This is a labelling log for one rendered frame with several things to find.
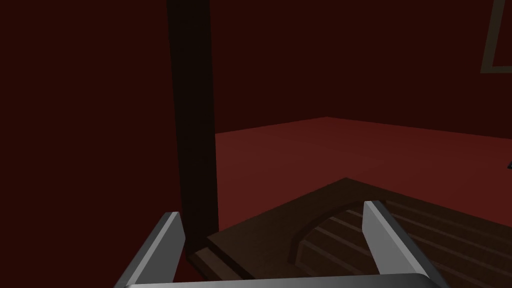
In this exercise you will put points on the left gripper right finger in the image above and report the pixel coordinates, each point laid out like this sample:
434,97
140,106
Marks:
386,244

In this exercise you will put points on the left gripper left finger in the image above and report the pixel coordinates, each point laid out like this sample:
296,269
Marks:
160,252

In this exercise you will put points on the brown slatted door leaf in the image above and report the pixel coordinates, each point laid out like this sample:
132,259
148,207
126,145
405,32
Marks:
272,240

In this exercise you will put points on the dark framed wall picture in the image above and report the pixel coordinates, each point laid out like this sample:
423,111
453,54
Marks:
488,48

